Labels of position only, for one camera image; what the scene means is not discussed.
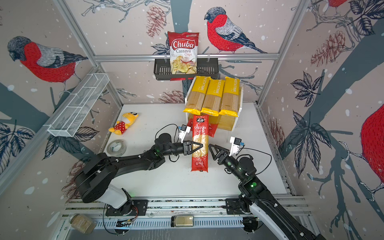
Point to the yellow plush toy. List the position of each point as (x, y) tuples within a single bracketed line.
[(127, 120)]

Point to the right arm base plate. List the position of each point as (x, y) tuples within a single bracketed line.
[(238, 206)]

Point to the glass jar brown contents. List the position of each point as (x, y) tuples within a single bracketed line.
[(82, 223)]

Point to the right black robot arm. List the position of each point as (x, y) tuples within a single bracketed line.
[(258, 199)]

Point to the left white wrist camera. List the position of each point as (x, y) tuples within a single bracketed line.
[(183, 131)]

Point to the white wire mesh basket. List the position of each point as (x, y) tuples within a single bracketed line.
[(70, 119)]

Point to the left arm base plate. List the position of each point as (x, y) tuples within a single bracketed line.
[(130, 208)]

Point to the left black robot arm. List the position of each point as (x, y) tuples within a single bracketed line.
[(93, 183)]

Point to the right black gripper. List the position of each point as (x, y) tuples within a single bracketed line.
[(223, 156)]

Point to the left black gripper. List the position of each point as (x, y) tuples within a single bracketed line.
[(186, 150)]

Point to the wooden two-tier shelf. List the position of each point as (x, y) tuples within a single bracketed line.
[(224, 122)]

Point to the clear tape roll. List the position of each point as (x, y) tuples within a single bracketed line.
[(116, 148)]

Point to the Chuba cassava chips bag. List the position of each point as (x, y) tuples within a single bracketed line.
[(183, 52)]

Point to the yellow pasta bag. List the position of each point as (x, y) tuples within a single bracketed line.
[(230, 98), (197, 95), (213, 98)]

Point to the red pasta bag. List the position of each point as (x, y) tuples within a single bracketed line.
[(190, 123), (212, 129), (200, 136)]

